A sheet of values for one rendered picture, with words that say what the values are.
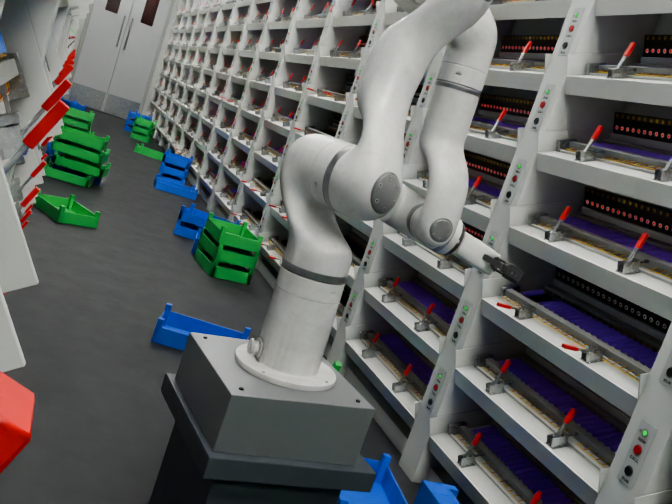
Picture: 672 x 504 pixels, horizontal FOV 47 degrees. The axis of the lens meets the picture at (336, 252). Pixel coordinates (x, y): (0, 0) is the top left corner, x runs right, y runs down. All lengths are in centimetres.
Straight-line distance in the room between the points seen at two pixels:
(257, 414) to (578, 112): 118
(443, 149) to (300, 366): 49
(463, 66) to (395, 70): 20
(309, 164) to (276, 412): 42
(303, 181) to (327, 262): 15
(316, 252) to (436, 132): 36
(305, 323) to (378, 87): 42
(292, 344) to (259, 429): 16
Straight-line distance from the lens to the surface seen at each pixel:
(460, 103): 149
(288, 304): 133
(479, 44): 150
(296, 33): 463
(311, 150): 133
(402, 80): 133
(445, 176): 144
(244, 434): 128
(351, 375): 270
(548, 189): 204
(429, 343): 221
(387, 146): 129
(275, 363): 136
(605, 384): 163
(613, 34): 210
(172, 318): 270
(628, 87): 183
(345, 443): 137
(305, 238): 131
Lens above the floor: 83
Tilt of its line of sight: 9 degrees down
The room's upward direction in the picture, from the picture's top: 19 degrees clockwise
